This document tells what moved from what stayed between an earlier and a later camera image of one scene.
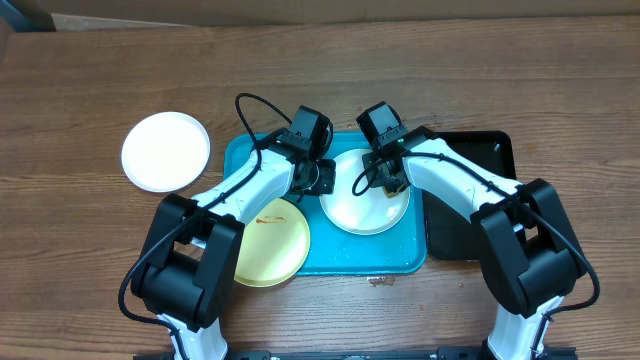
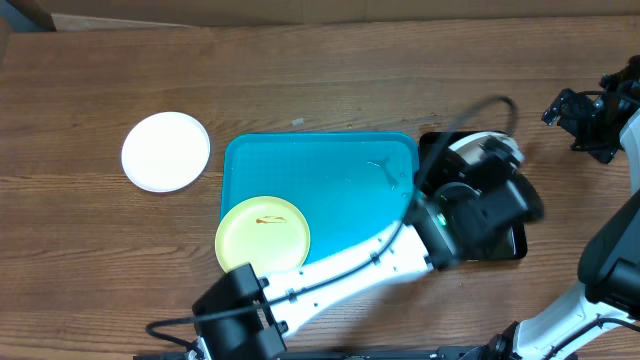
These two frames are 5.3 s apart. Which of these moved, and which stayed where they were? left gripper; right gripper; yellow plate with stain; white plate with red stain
Moved: right gripper; left gripper
Stayed: yellow plate with stain; white plate with red stain
